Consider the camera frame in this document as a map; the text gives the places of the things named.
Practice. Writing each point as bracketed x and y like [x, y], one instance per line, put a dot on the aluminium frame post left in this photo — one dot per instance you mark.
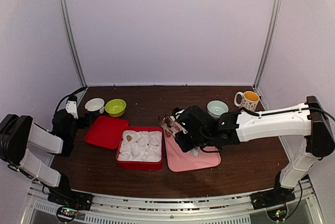
[71, 42]

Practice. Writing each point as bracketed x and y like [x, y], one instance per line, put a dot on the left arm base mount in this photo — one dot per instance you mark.
[77, 200]

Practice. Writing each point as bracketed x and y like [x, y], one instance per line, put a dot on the aluminium frame post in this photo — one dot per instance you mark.
[276, 8]
[71, 42]

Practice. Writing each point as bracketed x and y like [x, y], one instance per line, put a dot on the red tin lid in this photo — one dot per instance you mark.
[106, 132]

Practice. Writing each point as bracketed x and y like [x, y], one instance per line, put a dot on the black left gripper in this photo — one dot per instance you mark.
[84, 121]

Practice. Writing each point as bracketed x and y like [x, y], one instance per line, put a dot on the white paper liner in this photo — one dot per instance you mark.
[145, 146]

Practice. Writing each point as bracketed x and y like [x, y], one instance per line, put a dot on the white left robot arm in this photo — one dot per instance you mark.
[19, 133]

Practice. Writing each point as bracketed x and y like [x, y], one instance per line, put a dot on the green plastic bowl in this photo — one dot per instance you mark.
[116, 107]

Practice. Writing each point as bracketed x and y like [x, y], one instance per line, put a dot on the white floral mug yellow inside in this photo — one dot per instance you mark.
[248, 100]

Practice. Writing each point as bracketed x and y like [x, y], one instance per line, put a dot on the aluminium front rail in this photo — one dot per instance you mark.
[236, 208]

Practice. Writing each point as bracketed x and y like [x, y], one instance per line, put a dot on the aluminium frame post right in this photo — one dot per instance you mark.
[276, 8]

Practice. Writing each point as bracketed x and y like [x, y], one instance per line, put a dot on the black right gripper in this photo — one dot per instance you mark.
[183, 145]

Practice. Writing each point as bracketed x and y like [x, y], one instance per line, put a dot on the light blue ceramic bowl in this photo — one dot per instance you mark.
[216, 108]

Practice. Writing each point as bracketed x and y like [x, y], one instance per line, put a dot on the brown chocolate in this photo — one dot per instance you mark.
[129, 138]

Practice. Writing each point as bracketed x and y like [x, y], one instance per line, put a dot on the white ceramic bowl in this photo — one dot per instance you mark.
[95, 106]

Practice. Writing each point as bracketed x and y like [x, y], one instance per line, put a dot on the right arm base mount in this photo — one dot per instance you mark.
[268, 199]

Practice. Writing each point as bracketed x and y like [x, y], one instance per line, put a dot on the pink plastic tray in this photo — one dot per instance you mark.
[179, 161]

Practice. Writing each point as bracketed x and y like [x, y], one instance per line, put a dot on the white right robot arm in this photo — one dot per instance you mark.
[308, 120]

